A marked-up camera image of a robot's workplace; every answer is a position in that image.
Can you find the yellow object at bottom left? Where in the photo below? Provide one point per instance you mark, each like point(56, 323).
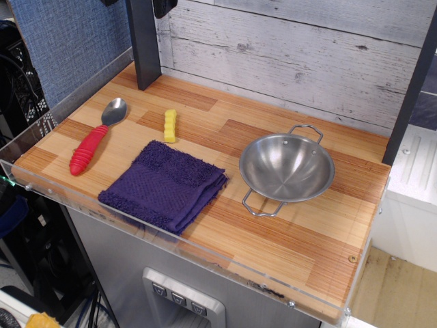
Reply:
point(41, 320)

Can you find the dark grey post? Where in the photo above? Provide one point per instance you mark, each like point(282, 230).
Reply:
point(144, 42)
point(417, 80)

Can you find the spoon with red handle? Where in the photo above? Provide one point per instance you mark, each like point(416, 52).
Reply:
point(114, 113)

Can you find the purple folded cloth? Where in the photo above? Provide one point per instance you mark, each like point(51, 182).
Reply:
point(165, 187)

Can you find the dark grey left post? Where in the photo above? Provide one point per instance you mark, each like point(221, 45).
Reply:
point(144, 42)

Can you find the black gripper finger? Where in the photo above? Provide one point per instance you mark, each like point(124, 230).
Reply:
point(108, 2)
point(163, 7)

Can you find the steel bowl with wire handles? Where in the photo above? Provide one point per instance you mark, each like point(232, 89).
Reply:
point(287, 167)

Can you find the silver button panel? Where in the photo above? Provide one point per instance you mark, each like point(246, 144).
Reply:
point(174, 304)

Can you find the blue fabric partition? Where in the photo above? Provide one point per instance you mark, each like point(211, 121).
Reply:
point(76, 47)

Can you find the dark grey right post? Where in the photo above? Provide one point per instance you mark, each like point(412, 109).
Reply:
point(417, 80)

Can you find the black plastic crate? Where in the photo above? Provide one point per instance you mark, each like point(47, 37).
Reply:
point(22, 98)

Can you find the yellow ridged tube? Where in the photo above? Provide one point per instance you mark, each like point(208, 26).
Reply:
point(169, 126)

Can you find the clear acrylic table guard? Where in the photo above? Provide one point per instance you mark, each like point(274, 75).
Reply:
point(266, 271)

